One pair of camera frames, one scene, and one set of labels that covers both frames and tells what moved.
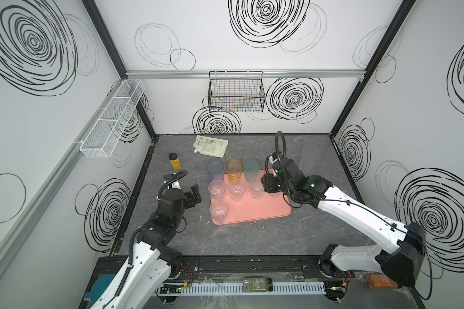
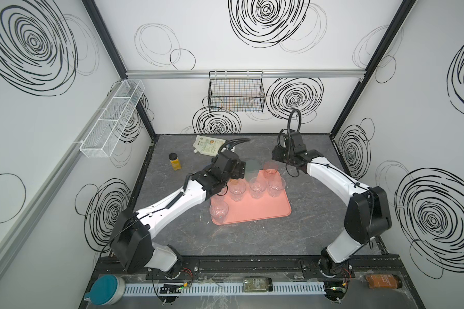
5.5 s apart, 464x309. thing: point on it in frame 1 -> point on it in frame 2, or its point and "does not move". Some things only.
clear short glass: (256, 187) does not move
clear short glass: (237, 188) does not move
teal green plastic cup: (251, 169) does not move
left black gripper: (191, 195) -> (236, 167)
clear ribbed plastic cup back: (218, 210) does not move
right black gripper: (271, 183) -> (280, 155)
